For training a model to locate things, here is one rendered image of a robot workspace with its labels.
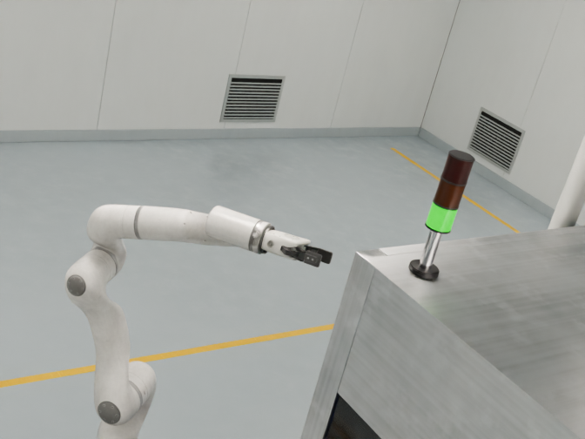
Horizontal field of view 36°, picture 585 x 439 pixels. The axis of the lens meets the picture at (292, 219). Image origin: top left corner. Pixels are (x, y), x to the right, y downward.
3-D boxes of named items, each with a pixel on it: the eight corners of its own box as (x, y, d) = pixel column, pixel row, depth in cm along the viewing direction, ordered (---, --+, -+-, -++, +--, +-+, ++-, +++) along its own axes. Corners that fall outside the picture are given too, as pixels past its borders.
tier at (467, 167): (472, 184, 167) (480, 161, 165) (453, 185, 164) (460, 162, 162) (454, 172, 170) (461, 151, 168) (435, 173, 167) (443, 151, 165)
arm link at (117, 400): (155, 402, 265) (131, 433, 250) (119, 401, 269) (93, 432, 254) (117, 245, 249) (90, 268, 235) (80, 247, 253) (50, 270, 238)
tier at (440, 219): (455, 231, 171) (463, 208, 169) (437, 233, 168) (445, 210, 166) (439, 219, 174) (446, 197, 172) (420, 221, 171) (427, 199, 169)
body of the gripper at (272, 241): (260, 225, 223) (301, 239, 220) (274, 223, 233) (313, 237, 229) (252, 253, 224) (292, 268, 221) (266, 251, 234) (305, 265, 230)
